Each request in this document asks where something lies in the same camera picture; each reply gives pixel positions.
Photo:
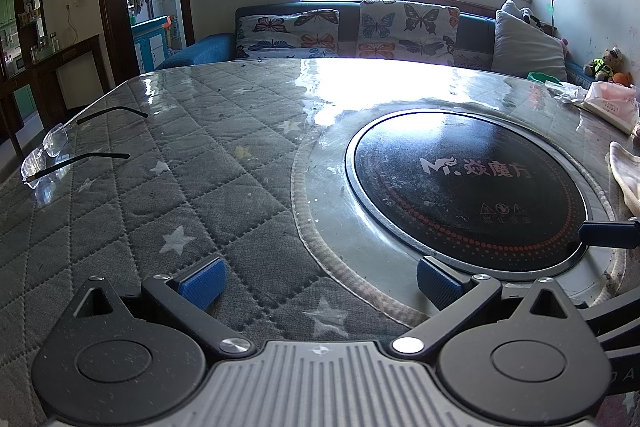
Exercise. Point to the grey pillow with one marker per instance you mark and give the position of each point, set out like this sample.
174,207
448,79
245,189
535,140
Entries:
525,47

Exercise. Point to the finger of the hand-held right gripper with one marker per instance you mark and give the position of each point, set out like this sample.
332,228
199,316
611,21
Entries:
615,322
610,234

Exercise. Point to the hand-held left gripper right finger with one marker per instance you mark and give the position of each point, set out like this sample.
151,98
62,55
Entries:
437,284

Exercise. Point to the wide butterfly print cushion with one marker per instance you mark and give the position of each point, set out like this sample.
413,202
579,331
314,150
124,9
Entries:
280,32

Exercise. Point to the round black induction cooktop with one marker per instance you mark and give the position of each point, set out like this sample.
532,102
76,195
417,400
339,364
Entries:
450,187

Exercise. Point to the teddy bear toy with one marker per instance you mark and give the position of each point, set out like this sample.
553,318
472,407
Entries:
607,62

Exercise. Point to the rimless eyeglasses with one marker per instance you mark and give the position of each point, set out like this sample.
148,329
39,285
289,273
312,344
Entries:
50,141

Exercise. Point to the blue cabinet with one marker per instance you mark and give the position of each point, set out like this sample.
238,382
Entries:
150,42

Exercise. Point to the square butterfly print cushion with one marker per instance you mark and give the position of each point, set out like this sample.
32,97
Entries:
400,32

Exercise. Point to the clear plastic bag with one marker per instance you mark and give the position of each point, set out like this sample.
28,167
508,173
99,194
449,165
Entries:
565,92

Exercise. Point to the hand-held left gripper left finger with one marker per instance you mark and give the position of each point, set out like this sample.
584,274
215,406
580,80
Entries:
202,282

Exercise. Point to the blue sofa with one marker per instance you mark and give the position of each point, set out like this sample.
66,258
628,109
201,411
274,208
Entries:
210,49

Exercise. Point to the pink white tissue pack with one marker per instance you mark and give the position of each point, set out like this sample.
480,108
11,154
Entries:
612,99

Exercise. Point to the cream knit sweater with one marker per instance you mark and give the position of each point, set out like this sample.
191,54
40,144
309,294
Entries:
627,172

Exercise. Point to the black white plush toy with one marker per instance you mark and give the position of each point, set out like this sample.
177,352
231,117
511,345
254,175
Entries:
535,21

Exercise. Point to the dark wooden shelf cabinet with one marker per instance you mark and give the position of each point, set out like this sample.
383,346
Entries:
75,62

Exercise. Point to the green plastic item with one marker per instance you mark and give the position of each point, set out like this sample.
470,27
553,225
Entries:
542,77

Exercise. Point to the orange toy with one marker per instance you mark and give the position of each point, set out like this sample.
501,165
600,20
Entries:
622,79

